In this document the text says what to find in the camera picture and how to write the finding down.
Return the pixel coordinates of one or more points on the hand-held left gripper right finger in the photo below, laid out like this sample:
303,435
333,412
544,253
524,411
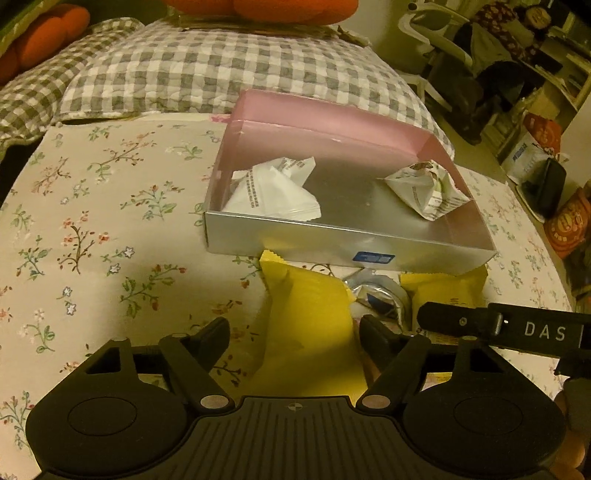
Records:
371,332

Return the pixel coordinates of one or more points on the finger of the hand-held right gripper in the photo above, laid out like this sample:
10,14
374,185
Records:
452,319

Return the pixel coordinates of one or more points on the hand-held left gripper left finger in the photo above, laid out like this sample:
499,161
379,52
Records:
214,330

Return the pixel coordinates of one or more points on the yellow snack packet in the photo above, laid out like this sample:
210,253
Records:
443,288
314,323

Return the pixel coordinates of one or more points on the silver snack packet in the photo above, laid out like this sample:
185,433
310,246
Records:
378,295

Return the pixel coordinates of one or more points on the silver box with pink inside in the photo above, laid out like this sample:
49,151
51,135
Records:
277,235

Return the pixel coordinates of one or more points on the person's right hand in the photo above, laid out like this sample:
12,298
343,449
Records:
575,443

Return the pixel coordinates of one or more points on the orange printed bag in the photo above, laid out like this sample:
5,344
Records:
570,226

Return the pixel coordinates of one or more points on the white green snack packet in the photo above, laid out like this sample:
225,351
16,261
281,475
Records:
420,191

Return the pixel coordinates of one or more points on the black bin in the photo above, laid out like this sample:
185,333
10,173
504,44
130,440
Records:
551,189

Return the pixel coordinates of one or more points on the plain white snack packet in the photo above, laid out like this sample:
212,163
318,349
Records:
272,194

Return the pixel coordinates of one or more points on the floral tablecloth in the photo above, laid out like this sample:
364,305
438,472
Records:
92,207

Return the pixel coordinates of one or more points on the orange and white bag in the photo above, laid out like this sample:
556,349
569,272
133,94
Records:
531,147

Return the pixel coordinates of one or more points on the grey checked pillow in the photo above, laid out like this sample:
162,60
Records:
231,64

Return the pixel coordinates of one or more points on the white office chair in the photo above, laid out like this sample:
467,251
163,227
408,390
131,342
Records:
443,41

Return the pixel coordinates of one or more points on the grey checked blanket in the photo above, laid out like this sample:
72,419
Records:
41,92

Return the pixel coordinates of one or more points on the dark floral garment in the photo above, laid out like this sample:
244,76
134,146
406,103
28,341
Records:
508,23

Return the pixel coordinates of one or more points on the large orange pumpkin cushion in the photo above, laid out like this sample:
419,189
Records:
258,9

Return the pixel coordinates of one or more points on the small orange pumpkin cushion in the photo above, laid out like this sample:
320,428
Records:
46,37

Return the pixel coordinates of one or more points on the green embroidered cushion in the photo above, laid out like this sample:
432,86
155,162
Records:
14,34

